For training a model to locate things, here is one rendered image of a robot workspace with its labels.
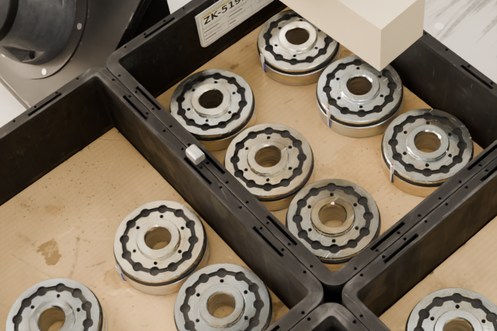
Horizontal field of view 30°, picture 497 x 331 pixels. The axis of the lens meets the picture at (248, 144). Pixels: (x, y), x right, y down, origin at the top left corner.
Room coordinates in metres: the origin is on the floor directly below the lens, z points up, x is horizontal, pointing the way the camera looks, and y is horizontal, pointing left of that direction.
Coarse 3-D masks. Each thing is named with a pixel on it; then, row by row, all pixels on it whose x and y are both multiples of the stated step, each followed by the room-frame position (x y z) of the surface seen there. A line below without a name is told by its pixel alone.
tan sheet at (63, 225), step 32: (96, 160) 0.65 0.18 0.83; (128, 160) 0.64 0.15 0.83; (32, 192) 0.62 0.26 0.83; (64, 192) 0.61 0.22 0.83; (96, 192) 0.61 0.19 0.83; (128, 192) 0.60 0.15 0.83; (160, 192) 0.59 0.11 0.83; (0, 224) 0.58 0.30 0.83; (32, 224) 0.58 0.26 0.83; (64, 224) 0.57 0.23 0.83; (96, 224) 0.56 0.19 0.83; (0, 256) 0.54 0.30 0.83; (32, 256) 0.53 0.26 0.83; (64, 256) 0.53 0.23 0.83; (96, 256) 0.52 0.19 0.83; (224, 256) 0.49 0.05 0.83; (0, 288) 0.50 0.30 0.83; (96, 288) 0.48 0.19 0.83; (128, 288) 0.47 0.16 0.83; (0, 320) 0.46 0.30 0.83; (128, 320) 0.44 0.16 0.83; (160, 320) 0.43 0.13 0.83
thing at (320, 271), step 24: (192, 0) 0.79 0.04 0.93; (168, 24) 0.76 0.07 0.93; (120, 48) 0.73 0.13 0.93; (432, 48) 0.65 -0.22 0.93; (120, 72) 0.70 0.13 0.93; (480, 72) 0.61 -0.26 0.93; (144, 96) 0.67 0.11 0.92; (168, 120) 0.62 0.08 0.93; (192, 144) 0.58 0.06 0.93; (216, 168) 0.54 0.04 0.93; (480, 168) 0.49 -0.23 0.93; (240, 192) 0.51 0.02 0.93; (264, 216) 0.47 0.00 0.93; (408, 216) 0.45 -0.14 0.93; (288, 240) 0.44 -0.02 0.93; (312, 264) 0.41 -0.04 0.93; (360, 264) 0.40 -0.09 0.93; (336, 288) 0.39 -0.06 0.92
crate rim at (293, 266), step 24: (96, 72) 0.70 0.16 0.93; (48, 96) 0.68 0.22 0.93; (120, 96) 0.66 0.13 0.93; (24, 120) 0.65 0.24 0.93; (144, 120) 0.62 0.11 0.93; (168, 144) 0.58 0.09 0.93; (192, 168) 0.55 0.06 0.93; (216, 192) 0.51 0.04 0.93; (240, 216) 0.48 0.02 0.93; (264, 240) 0.45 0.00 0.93; (288, 264) 0.42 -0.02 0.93; (312, 288) 0.39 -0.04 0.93; (288, 312) 0.37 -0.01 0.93
